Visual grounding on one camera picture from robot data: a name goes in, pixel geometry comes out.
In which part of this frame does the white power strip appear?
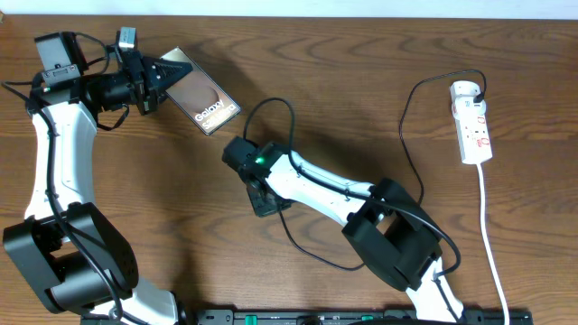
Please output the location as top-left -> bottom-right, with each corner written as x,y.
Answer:
452,97 -> 492,165

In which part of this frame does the black USB charging cable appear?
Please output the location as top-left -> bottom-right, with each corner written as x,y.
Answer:
277,69 -> 488,272

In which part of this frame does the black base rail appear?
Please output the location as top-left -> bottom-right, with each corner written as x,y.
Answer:
80,307 -> 533,325

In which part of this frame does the white power strip cord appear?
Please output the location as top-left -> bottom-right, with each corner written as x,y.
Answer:
475,162 -> 510,325

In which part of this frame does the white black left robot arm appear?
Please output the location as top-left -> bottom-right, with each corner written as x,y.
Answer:
3,27 -> 194,324

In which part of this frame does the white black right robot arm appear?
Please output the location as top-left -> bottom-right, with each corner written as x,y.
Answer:
222,136 -> 465,323

